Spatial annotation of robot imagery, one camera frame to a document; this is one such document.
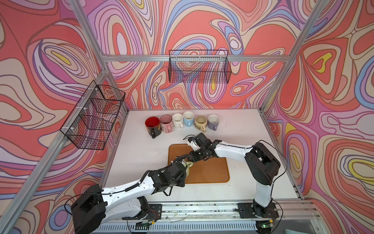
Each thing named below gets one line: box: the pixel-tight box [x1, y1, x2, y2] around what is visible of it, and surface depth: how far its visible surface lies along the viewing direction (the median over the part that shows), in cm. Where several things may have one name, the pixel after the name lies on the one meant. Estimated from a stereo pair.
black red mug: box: [145, 116, 163, 139], surface depth 100 cm
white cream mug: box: [171, 113, 184, 129], surface depth 104 cm
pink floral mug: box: [159, 114, 174, 134], surface depth 101 cm
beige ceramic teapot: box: [194, 115, 208, 133], surface depth 104 cm
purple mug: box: [207, 114, 220, 132], surface depth 107 cm
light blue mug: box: [183, 111, 195, 128], surface depth 106 cm
